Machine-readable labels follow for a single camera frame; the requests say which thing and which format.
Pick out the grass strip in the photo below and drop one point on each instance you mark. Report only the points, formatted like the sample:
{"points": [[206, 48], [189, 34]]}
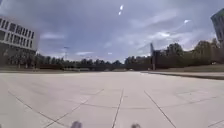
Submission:
{"points": [[200, 68]]}

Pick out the row of trees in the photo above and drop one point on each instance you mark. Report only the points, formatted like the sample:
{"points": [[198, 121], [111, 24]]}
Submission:
{"points": [[100, 63]]}

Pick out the dark pole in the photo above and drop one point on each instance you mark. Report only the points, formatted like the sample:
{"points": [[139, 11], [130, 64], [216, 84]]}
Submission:
{"points": [[152, 58]]}

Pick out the dark kerb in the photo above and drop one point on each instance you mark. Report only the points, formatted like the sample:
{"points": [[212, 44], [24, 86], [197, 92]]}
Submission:
{"points": [[186, 75]]}

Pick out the tall grey building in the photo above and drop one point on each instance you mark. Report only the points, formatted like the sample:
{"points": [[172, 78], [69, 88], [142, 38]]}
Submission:
{"points": [[219, 23]]}

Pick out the robot's own part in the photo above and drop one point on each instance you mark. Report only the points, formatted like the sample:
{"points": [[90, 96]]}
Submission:
{"points": [[76, 125], [135, 126]]}

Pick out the pale building with window rows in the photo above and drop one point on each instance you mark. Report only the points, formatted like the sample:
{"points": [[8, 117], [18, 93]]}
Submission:
{"points": [[16, 36]]}

